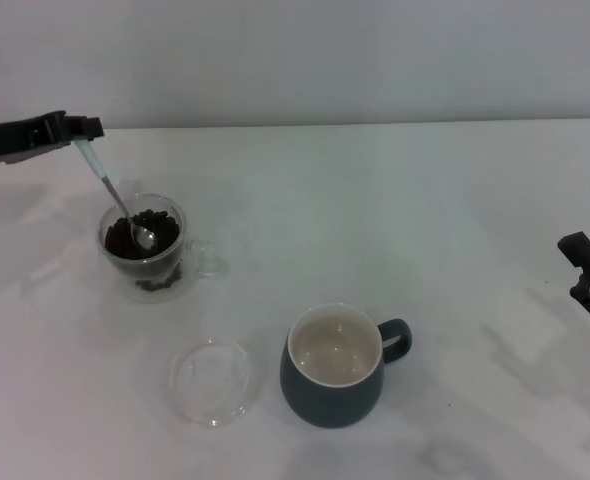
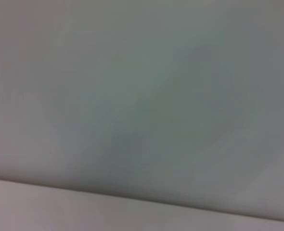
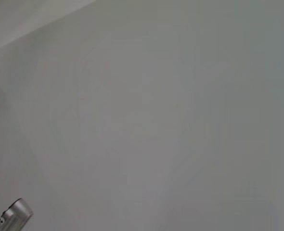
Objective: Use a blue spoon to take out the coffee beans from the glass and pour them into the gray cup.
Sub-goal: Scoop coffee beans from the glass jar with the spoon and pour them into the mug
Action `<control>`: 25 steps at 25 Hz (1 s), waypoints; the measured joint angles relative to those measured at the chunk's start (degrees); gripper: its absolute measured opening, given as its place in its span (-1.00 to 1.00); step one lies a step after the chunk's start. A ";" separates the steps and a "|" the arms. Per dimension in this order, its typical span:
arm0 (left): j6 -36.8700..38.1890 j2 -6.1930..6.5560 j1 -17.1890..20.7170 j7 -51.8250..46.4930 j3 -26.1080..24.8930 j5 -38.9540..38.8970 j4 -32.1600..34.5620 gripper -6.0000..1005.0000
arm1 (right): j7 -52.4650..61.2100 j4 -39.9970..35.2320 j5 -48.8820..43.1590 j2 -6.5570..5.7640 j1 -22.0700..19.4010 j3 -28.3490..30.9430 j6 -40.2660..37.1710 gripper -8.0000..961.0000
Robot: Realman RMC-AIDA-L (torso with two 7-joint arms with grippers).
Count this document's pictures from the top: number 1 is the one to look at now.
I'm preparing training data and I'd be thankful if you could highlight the light blue handled metal spoon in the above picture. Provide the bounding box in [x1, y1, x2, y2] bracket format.
[72, 139, 158, 251]

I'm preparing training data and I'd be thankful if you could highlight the pile of coffee beans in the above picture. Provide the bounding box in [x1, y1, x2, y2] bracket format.
[103, 207, 184, 292]

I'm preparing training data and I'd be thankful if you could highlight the clear double-walled glass cup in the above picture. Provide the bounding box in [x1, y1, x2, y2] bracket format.
[94, 193, 229, 304]

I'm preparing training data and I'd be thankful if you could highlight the clear round glass lid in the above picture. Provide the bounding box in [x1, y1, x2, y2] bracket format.
[168, 338, 266, 431]

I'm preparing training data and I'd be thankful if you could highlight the dark blue ceramic mug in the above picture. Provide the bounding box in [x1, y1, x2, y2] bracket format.
[279, 301, 415, 430]

